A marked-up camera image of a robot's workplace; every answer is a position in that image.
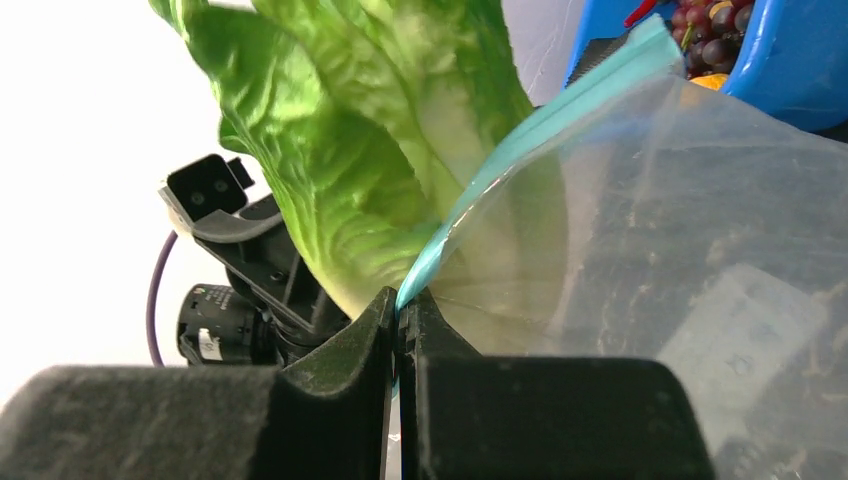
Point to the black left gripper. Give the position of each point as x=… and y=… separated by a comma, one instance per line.
x=271, y=311

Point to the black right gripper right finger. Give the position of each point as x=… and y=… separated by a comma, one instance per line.
x=466, y=415

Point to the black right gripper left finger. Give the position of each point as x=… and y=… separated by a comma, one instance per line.
x=323, y=417

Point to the green toy lettuce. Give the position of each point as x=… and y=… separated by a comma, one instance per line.
x=367, y=118

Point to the clear zip top bag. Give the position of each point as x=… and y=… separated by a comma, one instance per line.
x=641, y=216

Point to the dark purple grape bunch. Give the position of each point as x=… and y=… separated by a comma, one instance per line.
x=710, y=34

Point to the orange toy fruit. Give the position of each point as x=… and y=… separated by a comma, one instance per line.
x=714, y=81

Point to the blue plastic bin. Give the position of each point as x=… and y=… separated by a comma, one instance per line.
x=793, y=63

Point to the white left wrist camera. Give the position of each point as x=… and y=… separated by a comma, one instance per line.
x=208, y=198

